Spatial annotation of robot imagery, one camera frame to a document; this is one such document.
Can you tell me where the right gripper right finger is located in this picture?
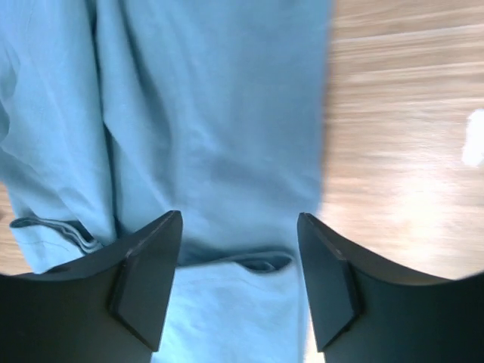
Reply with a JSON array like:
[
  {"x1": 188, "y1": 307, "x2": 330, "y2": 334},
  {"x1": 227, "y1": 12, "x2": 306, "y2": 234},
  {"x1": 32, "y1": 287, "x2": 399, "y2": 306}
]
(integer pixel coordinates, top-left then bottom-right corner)
[{"x1": 297, "y1": 213, "x2": 483, "y2": 363}]

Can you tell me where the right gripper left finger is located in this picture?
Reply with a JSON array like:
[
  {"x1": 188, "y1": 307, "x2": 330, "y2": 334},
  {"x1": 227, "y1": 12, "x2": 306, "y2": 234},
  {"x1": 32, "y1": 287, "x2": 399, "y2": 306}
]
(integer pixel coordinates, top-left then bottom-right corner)
[{"x1": 1, "y1": 211, "x2": 183, "y2": 363}]

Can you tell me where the blue-grey t-shirt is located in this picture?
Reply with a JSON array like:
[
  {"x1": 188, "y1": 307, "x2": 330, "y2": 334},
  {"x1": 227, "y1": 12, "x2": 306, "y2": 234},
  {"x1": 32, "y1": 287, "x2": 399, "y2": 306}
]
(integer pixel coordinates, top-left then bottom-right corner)
[{"x1": 1, "y1": 1, "x2": 333, "y2": 362}]

